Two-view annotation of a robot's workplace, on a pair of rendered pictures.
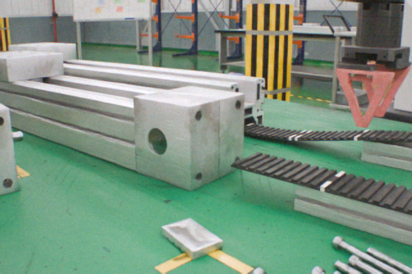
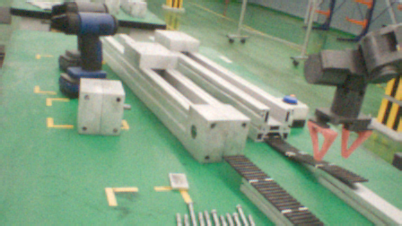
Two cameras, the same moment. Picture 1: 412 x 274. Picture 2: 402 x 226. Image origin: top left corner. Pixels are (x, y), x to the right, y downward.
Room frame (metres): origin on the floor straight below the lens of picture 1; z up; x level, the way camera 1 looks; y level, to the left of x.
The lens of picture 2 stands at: (-0.34, -0.26, 1.16)
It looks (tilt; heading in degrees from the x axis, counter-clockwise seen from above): 18 degrees down; 21
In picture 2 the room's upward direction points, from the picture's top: 10 degrees clockwise
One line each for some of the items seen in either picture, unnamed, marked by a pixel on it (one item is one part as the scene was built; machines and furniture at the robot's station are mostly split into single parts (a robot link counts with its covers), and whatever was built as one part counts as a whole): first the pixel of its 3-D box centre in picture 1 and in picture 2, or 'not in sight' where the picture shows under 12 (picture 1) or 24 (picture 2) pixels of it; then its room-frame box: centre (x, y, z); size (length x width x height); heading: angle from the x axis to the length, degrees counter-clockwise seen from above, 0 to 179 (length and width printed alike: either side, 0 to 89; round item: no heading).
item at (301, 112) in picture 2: not in sight; (284, 111); (0.83, -0.05, 0.81); 0.10 x 0.08 x 0.06; 140
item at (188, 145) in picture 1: (196, 131); (220, 132); (0.49, 0.01, 0.83); 0.12 x 0.09 x 0.10; 140
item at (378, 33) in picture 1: (378, 31); (346, 104); (0.53, -0.22, 0.95); 0.10 x 0.07 x 0.07; 143
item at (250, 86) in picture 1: (99, 83); (203, 77); (0.92, 0.24, 0.82); 0.80 x 0.10 x 0.09; 50
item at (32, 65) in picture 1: (17, 71); (149, 59); (0.77, 0.36, 0.87); 0.16 x 0.11 x 0.07; 50
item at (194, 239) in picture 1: (191, 237); (178, 181); (0.31, 0.01, 0.78); 0.05 x 0.03 x 0.01; 35
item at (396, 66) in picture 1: (378, 84); (345, 136); (0.55, -0.24, 0.88); 0.07 x 0.07 x 0.09; 53
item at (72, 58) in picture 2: not in sight; (74, 37); (0.72, 0.60, 0.89); 0.20 x 0.08 x 0.22; 154
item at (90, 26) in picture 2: not in sight; (77, 54); (0.56, 0.45, 0.89); 0.20 x 0.08 x 0.22; 154
